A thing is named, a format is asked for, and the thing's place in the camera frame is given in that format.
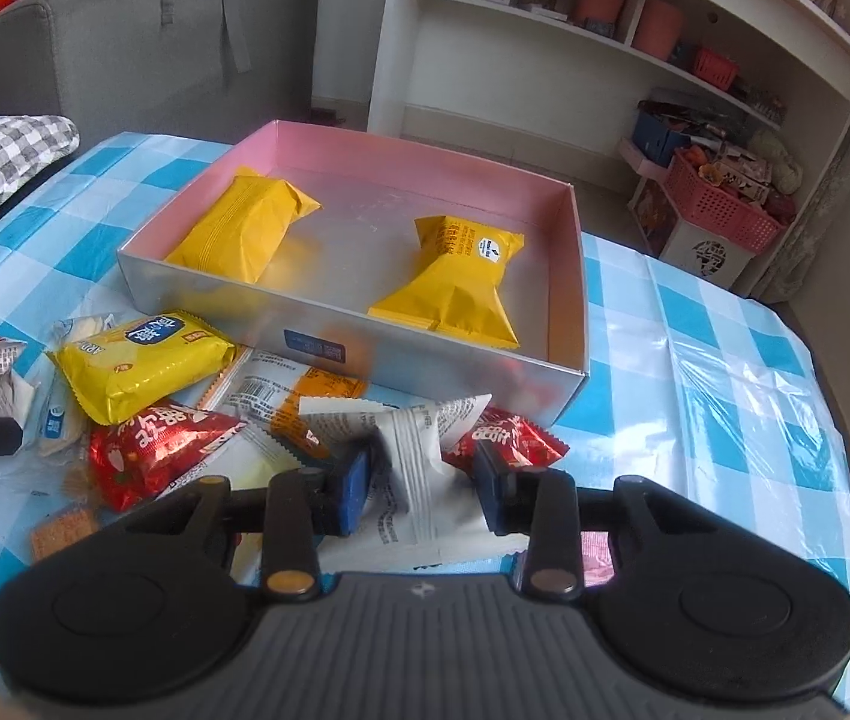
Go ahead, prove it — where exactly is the red candy pack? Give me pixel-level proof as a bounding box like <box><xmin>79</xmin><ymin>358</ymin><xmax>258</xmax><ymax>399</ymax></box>
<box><xmin>443</xmin><ymin>406</ymin><xmax>569</xmax><ymax>475</ymax></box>
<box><xmin>86</xmin><ymin>400</ymin><xmax>246</xmax><ymax>512</ymax></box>

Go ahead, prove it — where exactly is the orange white snack packet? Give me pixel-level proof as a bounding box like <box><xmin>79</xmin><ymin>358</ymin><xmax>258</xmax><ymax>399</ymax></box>
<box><xmin>197</xmin><ymin>348</ymin><xmax>368</xmax><ymax>461</ymax></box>

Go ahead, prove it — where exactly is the yellow biscuit pack blue label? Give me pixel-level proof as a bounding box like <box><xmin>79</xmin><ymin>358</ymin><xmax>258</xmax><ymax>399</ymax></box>
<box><xmin>49</xmin><ymin>310</ymin><xmax>238</xmax><ymax>426</ymax></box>

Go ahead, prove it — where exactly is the cream wafer pack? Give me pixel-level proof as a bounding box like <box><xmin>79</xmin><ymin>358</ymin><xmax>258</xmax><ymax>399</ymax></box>
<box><xmin>38</xmin><ymin>314</ymin><xmax>117</xmax><ymax>458</ymax></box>

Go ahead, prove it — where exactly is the brown cracker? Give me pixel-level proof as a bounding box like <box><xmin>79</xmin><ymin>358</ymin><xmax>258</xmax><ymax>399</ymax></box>
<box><xmin>29</xmin><ymin>507</ymin><xmax>100</xmax><ymax>561</ymax></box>

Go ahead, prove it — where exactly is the blue white checkered tablecloth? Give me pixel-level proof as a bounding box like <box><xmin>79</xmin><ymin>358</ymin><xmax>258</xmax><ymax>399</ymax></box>
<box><xmin>0</xmin><ymin>133</ymin><xmax>850</xmax><ymax>706</ymax></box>

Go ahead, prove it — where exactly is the orange-yellow snack pack right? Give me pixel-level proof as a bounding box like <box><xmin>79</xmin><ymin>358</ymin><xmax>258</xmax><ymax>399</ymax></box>
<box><xmin>368</xmin><ymin>215</ymin><xmax>525</xmax><ymax>349</ymax></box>

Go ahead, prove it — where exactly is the orange-yellow snack pack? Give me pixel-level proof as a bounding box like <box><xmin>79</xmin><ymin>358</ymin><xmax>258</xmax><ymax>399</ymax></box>
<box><xmin>368</xmin><ymin>215</ymin><xmax>525</xmax><ymax>349</ymax></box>
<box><xmin>164</xmin><ymin>167</ymin><xmax>322</xmax><ymax>284</ymax></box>

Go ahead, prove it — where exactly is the silver pink cardboard box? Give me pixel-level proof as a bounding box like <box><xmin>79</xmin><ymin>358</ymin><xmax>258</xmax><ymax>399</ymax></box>
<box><xmin>117</xmin><ymin>121</ymin><xmax>589</xmax><ymax>426</ymax></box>

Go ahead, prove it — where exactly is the orange-yellow snack pack left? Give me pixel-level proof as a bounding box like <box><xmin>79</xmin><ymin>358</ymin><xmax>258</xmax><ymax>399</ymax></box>
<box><xmin>164</xmin><ymin>167</ymin><xmax>322</xmax><ymax>284</ymax></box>

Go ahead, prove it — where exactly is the white storage box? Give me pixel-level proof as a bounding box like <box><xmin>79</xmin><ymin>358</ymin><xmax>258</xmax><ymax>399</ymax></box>
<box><xmin>628</xmin><ymin>177</ymin><xmax>753</xmax><ymax>289</ymax></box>

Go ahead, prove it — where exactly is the pink plastic basket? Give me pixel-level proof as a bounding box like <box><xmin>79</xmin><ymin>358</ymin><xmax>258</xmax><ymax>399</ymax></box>
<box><xmin>664</xmin><ymin>149</ymin><xmax>786</xmax><ymax>255</ymax></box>

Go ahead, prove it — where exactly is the blue storage bin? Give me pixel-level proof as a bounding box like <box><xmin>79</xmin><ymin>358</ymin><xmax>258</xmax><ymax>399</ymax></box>
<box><xmin>631</xmin><ymin>99</ymin><xmax>696</xmax><ymax>167</ymax></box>

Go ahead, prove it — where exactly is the grey sofa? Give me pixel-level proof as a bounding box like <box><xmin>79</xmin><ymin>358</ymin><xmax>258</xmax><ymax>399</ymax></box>
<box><xmin>0</xmin><ymin>0</ymin><xmax>319</xmax><ymax>146</ymax></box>

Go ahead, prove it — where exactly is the white bookshelf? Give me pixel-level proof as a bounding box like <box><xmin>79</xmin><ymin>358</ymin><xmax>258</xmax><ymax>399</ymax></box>
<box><xmin>368</xmin><ymin>0</ymin><xmax>850</xmax><ymax>299</ymax></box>

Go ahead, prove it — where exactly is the small red basket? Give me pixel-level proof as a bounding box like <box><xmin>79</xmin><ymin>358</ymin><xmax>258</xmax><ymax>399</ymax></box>
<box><xmin>692</xmin><ymin>46</ymin><xmax>738</xmax><ymax>91</ymax></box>

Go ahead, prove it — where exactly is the orange pen holder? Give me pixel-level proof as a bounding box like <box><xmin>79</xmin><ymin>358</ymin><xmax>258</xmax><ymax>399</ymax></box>
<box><xmin>571</xmin><ymin>0</ymin><xmax>625</xmax><ymax>28</ymax></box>

